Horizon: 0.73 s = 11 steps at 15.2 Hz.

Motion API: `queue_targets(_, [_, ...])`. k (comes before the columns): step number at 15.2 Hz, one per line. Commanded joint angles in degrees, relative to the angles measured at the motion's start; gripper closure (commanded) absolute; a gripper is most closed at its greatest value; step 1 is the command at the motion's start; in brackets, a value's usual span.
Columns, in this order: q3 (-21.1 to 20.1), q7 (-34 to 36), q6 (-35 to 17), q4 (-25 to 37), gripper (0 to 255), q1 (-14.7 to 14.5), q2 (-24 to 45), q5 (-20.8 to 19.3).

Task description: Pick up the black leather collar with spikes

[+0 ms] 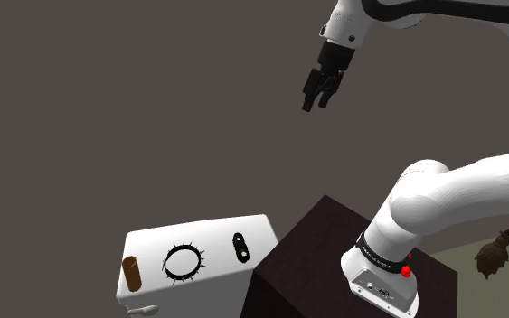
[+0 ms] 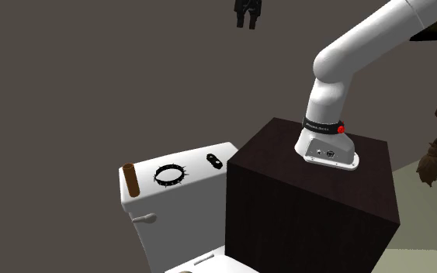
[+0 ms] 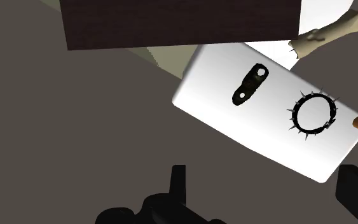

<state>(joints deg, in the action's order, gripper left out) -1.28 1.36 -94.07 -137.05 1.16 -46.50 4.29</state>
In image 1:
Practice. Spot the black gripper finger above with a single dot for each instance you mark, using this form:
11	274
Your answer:
330	90
310	90

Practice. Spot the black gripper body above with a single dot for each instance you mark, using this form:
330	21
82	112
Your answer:
335	57

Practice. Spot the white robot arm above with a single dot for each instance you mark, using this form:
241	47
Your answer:
457	193

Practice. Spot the dark robot stand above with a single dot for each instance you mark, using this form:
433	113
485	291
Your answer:
307	264

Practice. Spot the black oblong two-hole piece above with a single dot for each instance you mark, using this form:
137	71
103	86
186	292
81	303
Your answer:
237	251

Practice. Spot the white toilet tank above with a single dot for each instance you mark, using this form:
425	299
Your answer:
218	282

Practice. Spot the brown broom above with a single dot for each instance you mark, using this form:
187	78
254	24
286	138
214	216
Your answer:
493	257

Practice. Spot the brown cardboard tube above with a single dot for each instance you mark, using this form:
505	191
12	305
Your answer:
132	274

